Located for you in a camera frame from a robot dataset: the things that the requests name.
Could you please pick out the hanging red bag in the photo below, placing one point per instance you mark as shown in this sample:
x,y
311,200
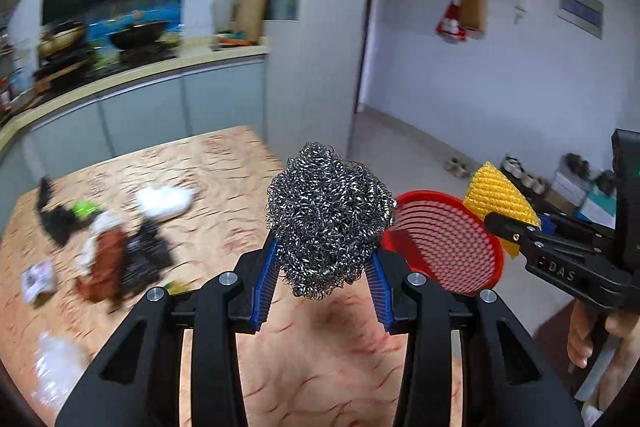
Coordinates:
x,y
450,27

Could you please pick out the white plastic bottle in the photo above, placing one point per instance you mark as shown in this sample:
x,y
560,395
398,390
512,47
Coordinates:
x,y
221,14

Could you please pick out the person's right hand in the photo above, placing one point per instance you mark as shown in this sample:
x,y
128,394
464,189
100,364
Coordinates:
x,y
579,337

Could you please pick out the black wok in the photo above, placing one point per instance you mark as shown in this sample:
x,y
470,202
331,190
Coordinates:
x,y
140,36

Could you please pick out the orange kitchen tool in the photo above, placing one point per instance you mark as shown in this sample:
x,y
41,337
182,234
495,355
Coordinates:
x,y
235,41

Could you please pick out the shiny black plastic bag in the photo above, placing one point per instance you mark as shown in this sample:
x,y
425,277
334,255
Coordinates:
x,y
145,259

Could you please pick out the white mesh cloth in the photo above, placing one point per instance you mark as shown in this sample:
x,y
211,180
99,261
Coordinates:
x,y
102,227

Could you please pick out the grey wall panel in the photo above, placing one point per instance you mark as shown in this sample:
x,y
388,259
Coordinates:
x,y
580,9

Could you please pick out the white plastic bag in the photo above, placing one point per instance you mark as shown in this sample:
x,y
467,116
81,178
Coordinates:
x,y
165,202

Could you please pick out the red plastic basket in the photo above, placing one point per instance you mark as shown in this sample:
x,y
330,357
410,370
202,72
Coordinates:
x,y
450,247

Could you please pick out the kitchen counter with cabinets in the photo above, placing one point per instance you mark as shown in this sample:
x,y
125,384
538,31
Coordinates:
x,y
150,107

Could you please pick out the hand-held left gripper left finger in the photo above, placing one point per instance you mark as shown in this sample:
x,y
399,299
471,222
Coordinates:
x,y
265,282

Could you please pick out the steel wool scourer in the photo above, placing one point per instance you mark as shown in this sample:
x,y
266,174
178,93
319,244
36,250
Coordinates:
x,y
330,217

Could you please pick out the matte black plastic bag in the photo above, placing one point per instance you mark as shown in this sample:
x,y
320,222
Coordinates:
x,y
52,219

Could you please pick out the row of shoes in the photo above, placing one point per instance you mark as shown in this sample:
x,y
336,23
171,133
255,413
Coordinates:
x,y
522,174

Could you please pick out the yellow knitted dishcloth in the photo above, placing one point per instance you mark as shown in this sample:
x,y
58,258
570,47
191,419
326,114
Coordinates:
x,y
492,194

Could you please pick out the small yellow scrap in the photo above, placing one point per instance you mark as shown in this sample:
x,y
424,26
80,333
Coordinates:
x,y
176,287

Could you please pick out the dark door frame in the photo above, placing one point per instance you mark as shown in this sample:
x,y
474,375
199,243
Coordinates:
x,y
367,17

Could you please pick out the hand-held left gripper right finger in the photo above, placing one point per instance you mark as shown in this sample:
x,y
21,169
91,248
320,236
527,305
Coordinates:
x,y
380,292

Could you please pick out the gas stove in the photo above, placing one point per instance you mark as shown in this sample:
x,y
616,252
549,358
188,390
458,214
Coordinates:
x,y
75,64

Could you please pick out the small printed packet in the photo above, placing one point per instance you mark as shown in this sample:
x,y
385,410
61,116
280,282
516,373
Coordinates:
x,y
37,282

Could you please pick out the white cardboard box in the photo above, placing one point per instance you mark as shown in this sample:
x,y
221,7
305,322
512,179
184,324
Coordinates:
x,y
570,187

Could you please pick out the white wall switch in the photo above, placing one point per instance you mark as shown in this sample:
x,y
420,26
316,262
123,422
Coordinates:
x,y
520,4

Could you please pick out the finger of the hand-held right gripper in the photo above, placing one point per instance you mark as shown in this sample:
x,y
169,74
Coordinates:
x,y
510,232
575,231

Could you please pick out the hanging brown paper bag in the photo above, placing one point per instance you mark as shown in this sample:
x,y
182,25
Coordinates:
x,y
473,9

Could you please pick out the wooden cutting board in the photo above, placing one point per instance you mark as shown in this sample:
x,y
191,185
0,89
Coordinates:
x,y
254,2

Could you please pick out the pair of light slippers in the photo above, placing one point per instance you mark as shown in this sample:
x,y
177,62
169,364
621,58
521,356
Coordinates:
x,y
457,167

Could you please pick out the tan frying pan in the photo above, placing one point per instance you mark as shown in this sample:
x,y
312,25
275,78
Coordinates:
x,y
62,38

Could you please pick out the green wrapper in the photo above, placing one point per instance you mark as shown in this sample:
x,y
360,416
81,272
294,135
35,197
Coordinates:
x,y
86,210

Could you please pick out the clear plastic bag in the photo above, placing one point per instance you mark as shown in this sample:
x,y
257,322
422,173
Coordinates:
x,y
57,367

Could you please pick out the brown plastic bag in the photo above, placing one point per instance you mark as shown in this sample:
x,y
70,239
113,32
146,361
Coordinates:
x,y
105,269

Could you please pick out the white and teal box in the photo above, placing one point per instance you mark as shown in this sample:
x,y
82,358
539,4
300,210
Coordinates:
x,y
600,209

